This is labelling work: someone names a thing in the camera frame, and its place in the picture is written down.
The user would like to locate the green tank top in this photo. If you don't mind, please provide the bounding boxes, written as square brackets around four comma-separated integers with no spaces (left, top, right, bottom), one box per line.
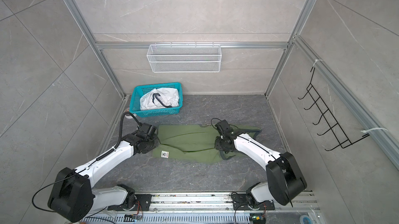
[152,125,246,164]

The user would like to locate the teal plastic basket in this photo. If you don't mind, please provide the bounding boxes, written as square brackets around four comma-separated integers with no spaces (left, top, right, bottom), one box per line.
[129,83,183,118]

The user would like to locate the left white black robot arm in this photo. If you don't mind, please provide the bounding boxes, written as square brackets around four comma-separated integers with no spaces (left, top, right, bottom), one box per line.
[47,123,159,223]

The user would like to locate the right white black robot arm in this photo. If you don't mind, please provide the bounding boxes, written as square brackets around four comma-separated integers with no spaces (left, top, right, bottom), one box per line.
[213,120,308,207]

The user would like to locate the white tank top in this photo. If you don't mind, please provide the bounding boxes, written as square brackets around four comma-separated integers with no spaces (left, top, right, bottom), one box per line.
[140,88,180,110]

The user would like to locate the roll of tape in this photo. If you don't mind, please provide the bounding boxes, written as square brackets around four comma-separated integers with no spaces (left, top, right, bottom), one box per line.
[124,111,133,119]

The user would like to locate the blue tape roll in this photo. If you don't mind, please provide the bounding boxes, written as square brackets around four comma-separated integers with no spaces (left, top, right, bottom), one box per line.
[299,215,314,224]

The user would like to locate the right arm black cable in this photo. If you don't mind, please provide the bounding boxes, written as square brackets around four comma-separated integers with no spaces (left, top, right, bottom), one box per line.
[210,117,294,207]

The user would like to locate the white wire mesh shelf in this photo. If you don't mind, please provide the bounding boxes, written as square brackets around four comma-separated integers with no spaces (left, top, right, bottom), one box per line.
[147,44,222,73]

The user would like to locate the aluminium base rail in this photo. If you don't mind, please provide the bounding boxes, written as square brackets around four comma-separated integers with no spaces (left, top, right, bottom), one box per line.
[80,191,326,224]

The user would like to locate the black wire hook rack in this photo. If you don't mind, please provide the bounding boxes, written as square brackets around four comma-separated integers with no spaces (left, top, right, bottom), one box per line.
[298,67,370,152]

